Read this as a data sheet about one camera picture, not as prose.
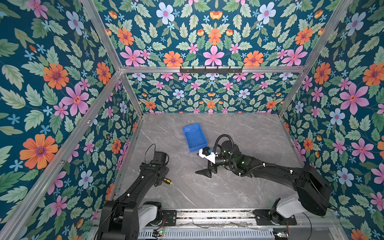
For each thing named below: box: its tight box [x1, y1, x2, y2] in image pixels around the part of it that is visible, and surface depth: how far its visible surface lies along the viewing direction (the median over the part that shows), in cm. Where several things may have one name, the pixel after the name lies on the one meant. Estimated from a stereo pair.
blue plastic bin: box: [182, 123, 208, 153], surface depth 106 cm
